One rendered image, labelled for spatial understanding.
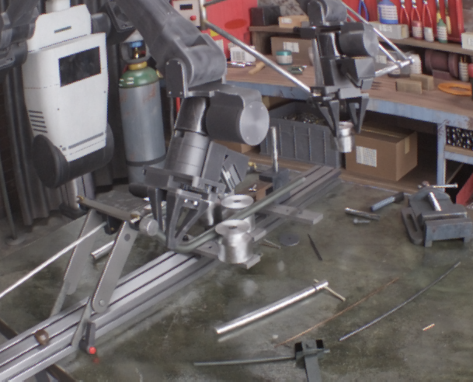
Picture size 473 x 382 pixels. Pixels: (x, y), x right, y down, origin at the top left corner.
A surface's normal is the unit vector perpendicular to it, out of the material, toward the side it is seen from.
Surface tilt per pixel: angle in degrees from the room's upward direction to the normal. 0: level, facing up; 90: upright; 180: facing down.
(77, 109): 90
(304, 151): 90
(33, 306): 0
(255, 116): 88
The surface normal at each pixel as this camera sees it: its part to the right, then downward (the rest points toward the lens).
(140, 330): -0.08, -0.93
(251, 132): 0.75, 0.16
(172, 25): 0.48, -0.54
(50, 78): 0.28, 0.33
